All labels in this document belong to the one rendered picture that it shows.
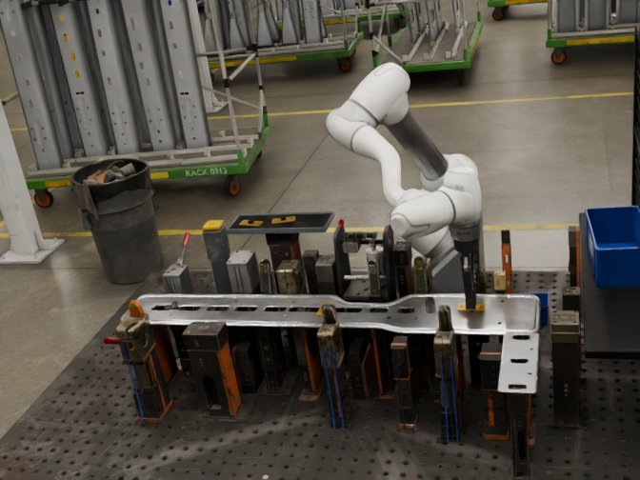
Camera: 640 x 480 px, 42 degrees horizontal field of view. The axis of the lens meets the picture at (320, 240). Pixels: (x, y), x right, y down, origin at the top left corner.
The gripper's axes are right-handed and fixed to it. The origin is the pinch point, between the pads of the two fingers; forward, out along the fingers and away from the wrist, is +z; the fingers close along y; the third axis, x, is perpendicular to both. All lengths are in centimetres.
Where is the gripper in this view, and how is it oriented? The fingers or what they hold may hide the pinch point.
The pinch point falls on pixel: (470, 296)
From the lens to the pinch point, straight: 258.5
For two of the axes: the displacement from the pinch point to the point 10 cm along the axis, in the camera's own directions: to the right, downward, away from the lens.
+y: -2.5, 4.4, -8.6
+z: 1.4, 9.0, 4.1
